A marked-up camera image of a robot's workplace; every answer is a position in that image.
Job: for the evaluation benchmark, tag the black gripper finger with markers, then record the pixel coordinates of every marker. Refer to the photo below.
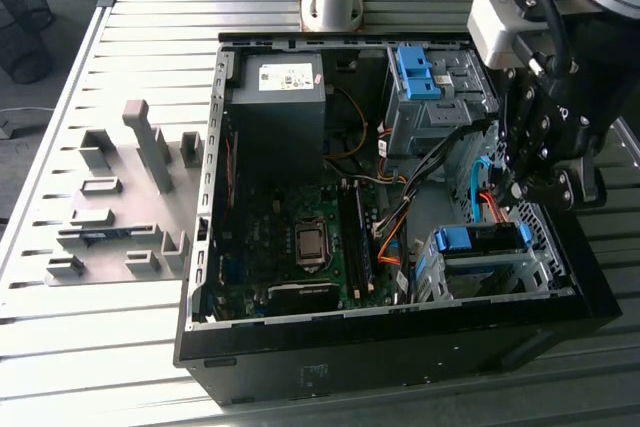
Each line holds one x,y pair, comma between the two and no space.
530,117
575,187

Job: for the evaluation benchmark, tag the hard disk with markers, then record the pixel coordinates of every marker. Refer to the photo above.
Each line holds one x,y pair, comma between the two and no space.
455,239

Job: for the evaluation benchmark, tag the grey metal disk bay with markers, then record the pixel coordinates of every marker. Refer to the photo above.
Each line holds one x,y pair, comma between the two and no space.
490,258

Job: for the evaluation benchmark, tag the grey metal drive cage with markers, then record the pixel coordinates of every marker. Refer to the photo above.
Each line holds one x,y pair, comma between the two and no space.
430,122

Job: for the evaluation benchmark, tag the blue plastic drive latch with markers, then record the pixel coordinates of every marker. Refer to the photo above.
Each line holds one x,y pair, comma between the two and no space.
415,72

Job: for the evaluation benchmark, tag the black RAM stick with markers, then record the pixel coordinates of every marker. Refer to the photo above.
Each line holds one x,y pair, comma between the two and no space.
349,237
365,237

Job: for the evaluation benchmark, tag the grey power supply unit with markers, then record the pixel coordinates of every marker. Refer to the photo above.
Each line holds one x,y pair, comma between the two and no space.
280,122

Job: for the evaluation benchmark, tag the CPU socket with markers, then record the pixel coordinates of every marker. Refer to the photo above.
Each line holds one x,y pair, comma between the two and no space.
310,242

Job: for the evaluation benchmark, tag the green motherboard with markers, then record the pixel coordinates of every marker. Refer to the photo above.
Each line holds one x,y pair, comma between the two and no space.
270,227

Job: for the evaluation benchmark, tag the black open PC case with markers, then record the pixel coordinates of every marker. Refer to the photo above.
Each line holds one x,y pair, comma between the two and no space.
350,362

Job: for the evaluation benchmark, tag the black graphics card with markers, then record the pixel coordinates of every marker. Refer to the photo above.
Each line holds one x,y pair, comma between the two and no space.
300,297

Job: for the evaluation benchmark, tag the grey parts rack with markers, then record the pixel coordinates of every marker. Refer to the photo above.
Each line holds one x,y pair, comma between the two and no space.
130,207

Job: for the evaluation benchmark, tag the thin dark RAM stick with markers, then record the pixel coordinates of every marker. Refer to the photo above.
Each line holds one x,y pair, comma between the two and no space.
100,234

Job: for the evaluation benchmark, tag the pale grey camera box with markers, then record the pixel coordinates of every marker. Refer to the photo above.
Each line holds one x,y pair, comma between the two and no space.
492,22

